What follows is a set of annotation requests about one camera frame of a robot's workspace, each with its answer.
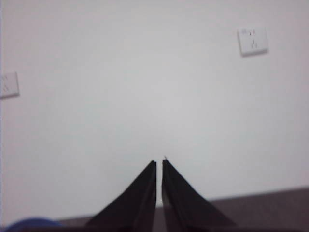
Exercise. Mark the blue plate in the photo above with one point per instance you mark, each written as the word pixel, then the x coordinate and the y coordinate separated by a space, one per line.
pixel 31 224

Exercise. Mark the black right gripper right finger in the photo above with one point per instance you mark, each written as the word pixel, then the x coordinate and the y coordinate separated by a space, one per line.
pixel 181 205

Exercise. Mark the white wall socket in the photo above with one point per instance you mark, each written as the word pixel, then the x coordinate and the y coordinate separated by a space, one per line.
pixel 8 84
pixel 253 41

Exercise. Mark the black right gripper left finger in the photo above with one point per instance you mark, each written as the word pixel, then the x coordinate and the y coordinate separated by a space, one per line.
pixel 135 205

